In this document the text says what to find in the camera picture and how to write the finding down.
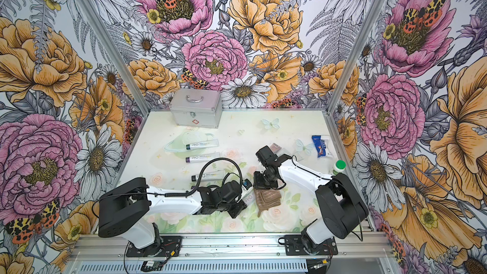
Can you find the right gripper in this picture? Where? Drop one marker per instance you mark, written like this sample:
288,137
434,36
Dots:
259,185

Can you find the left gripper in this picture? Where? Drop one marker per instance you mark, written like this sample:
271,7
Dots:
238,207

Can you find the metallic pink toothpaste tube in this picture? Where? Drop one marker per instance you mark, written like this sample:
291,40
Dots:
275,148

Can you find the pink cap toothpaste tube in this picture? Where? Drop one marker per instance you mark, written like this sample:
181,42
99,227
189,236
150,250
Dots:
250,198

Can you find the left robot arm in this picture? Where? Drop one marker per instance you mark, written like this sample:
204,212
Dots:
123,210

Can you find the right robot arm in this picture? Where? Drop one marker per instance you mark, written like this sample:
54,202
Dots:
341,207

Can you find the purple cap toothpaste tube upper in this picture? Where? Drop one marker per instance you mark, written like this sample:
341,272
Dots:
202,157

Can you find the dark green cap toothpaste tube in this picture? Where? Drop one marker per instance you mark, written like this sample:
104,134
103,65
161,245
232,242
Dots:
202,145

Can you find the blue bandage packet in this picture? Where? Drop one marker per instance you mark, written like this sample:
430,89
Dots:
321,145

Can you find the green cap white bottle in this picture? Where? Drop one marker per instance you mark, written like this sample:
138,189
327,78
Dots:
339,167

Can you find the silver metal first-aid case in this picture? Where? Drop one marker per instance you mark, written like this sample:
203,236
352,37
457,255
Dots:
197,108

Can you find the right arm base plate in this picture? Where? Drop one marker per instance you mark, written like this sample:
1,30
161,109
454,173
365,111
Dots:
299,245

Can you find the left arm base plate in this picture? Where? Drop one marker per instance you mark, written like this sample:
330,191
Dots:
164,247

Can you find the aluminium front rail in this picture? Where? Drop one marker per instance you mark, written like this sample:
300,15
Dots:
234,253

